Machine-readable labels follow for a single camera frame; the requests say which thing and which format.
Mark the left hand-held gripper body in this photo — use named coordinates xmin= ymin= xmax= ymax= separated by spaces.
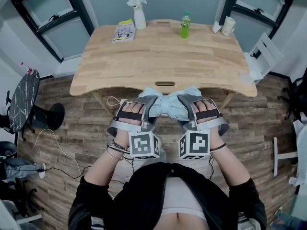
xmin=106 ymin=101 xmax=161 ymax=160

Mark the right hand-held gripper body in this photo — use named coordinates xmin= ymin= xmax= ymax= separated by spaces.
xmin=179 ymin=99 xmax=230 ymax=161

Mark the light blue umbrella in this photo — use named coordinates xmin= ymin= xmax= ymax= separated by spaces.
xmin=138 ymin=85 xmax=203 ymax=122

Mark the person's right forearm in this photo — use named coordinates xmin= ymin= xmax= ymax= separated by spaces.
xmin=210 ymin=134 xmax=251 ymax=193

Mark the person's left forearm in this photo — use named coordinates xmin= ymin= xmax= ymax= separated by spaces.
xmin=83 ymin=131 xmax=131 ymax=194

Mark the person's left hand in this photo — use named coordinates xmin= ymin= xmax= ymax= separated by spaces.
xmin=117 ymin=102 xmax=145 ymax=127

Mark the person's right hand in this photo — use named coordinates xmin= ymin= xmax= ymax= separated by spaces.
xmin=193 ymin=99 xmax=220 ymax=129

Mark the thin metal bangle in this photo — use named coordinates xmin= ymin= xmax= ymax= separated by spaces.
xmin=106 ymin=146 xmax=124 ymax=161

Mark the person's white top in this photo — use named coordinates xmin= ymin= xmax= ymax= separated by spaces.
xmin=162 ymin=176 xmax=207 ymax=220

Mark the wooden table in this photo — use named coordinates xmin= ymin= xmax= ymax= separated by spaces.
xmin=69 ymin=19 xmax=258 ymax=115

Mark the clear plastic bag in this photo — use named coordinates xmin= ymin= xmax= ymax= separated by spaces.
xmin=239 ymin=52 xmax=264 ymax=86

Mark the illustrated paperback book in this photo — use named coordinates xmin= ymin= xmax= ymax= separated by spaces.
xmin=111 ymin=18 xmax=137 ymax=44

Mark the person's bare midriff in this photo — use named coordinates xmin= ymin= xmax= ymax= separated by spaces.
xmin=161 ymin=212 xmax=209 ymax=230

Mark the green drink bottle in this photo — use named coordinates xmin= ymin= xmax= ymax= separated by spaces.
xmin=180 ymin=11 xmax=191 ymax=39

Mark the white lidded cup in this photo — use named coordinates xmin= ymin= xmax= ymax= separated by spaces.
xmin=221 ymin=16 xmax=236 ymax=36

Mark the white slatted chair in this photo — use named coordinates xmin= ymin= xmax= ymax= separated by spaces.
xmin=249 ymin=31 xmax=285 ymax=79

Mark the white plastic sheet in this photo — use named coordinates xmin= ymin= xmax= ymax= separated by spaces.
xmin=293 ymin=118 xmax=307 ymax=186

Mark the white flower bunch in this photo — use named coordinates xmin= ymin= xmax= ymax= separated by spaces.
xmin=126 ymin=0 xmax=148 ymax=9

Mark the round black marble table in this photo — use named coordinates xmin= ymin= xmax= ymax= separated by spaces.
xmin=8 ymin=68 xmax=66 ymax=142

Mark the small red capped bottle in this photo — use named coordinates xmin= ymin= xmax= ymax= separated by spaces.
xmin=21 ymin=61 xmax=34 ymax=75

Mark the black round stool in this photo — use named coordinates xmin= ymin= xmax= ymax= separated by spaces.
xmin=0 ymin=140 xmax=18 ymax=162

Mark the dark beaded bracelet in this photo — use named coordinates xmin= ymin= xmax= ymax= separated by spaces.
xmin=111 ymin=139 xmax=129 ymax=152

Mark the dark cord bracelet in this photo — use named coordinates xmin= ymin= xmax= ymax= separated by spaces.
xmin=210 ymin=142 xmax=227 ymax=152

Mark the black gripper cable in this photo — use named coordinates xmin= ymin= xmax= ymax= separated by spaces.
xmin=109 ymin=156 xmax=135 ymax=184
xmin=207 ymin=153 xmax=215 ymax=181

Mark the white looped cable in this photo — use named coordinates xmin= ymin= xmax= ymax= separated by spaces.
xmin=106 ymin=96 xmax=131 ymax=108

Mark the white metal frame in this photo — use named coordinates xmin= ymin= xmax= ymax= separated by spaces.
xmin=273 ymin=137 xmax=298 ymax=177

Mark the black power cable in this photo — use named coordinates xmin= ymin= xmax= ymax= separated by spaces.
xmin=45 ymin=165 xmax=93 ymax=180

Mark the white power cable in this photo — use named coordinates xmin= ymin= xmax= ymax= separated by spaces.
xmin=21 ymin=127 xmax=84 ymax=177

